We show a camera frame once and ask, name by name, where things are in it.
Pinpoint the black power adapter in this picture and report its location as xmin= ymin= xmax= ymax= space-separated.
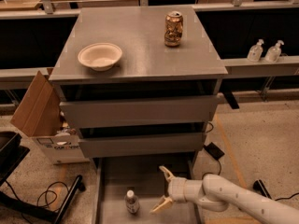
xmin=204 ymin=142 xmax=224 ymax=161

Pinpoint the clear sanitizer pump bottle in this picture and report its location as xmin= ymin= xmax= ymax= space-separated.
xmin=247 ymin=39 xmax=263 ymax=62
xmin=265 ymin=40 xmax=284 ymax=63

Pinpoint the black cable left floor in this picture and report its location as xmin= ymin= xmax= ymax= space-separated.
xmin=4 ymin=180 xmax=70 ymax=224

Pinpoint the right clear sanitizer pump bottle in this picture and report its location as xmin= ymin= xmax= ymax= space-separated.
xmin=265 ymin=40 xmax=284 ymax=63

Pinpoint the black cable floor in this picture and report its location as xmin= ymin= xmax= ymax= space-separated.
xmin=201 ymin=159 xmax=299 ymax=203
xmin=4 ymin=180 xmax=70 ymax=224

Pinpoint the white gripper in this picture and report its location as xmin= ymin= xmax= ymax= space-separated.
xmin=149 ymin=165 xmax=187 ymax=214

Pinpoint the black stand leg left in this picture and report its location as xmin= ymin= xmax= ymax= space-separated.
xmin=0 ymin=175 xmax=85 ymax=224

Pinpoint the open cardboard box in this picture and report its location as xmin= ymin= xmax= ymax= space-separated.
xmin=10 ymin=71 xmax=88 ymax=164

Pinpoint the grey top drawer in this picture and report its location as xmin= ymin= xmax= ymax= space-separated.
xmin=60 ymin=95 xmax=218 ymax=128

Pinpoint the clear plastic bottle white cap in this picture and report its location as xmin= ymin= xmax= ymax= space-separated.
xmin=124 ymin=189 xmax=140 ymax=214

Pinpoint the black bin left edge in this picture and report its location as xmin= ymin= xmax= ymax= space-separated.
xmin=0 ymin=132 xmax=30 ymax=186

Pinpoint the grey middle drawer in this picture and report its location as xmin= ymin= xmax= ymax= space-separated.
xmin=78 ymin=133 xmax=206 ymax=158

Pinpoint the black stand leg right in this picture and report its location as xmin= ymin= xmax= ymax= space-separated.
xmin=253 ymin=179 xmax=271 ymax=199

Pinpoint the grey open bottom drawer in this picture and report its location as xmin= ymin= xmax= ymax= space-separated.
xmin=92 ymin=153 xmax=204 ymax=224

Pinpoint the left clear sanitizer pump bottle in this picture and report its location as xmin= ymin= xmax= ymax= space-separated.
xmin=247 ymin=39 xmax=263 ymax=62

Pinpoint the crushed golden soda can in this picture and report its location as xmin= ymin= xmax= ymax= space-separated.
xmin=164 ymin=11 xmax=183 ymax=47

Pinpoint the black stand leg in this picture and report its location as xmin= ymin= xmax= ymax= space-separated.
xmin=0 ymin=175 xmax=85 ymax=224
xmin=253 ymin=179 xmax=271 ymax=199

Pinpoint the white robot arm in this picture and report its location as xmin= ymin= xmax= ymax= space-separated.
xmin=150 ymin=165 xmax=299 ymax=224

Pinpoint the black cable right floor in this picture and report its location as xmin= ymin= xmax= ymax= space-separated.
xmin=201 ymin=159 xmax=299 ymax=203

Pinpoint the grey drawer cabinet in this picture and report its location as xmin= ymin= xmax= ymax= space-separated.
xmin=49 ymin=5 xmax=229 ymax=166

